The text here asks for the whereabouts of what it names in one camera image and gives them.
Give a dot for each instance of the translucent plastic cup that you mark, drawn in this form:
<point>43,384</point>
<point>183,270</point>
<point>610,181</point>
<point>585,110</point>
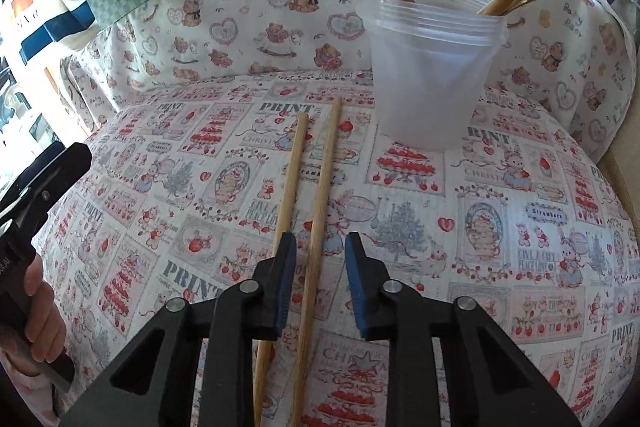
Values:
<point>430,97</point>

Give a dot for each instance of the person's left hand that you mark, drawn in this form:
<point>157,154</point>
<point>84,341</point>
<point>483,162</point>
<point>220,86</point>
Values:
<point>45,307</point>

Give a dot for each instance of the bear print cloth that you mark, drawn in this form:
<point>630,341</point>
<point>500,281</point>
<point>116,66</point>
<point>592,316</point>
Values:
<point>250,22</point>

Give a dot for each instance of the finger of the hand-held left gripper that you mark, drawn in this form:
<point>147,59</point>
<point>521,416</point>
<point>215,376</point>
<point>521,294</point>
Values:
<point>60,169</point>

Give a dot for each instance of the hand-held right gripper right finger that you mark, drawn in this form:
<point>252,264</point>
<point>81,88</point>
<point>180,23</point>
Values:
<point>356,277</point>

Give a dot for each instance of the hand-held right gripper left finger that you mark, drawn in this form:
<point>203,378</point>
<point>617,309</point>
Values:
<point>287,277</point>

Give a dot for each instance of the strawberry print tablecloth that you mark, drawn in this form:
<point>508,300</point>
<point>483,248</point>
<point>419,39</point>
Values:
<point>450,232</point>

